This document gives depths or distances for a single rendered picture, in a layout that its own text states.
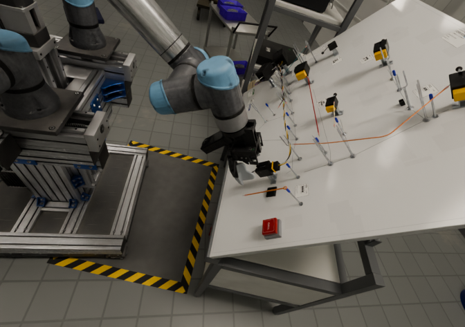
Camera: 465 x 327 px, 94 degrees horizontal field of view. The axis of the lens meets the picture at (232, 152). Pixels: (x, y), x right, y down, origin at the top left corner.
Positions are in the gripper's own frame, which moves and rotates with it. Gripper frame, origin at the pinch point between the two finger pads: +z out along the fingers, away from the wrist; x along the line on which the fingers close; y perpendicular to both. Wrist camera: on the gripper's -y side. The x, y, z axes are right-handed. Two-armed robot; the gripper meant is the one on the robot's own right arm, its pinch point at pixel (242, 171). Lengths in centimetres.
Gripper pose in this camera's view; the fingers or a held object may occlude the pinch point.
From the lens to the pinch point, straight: 67.5
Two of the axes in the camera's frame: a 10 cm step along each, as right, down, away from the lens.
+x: 2.6, -7.6, 6.0
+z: 2.4, 6.5, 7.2
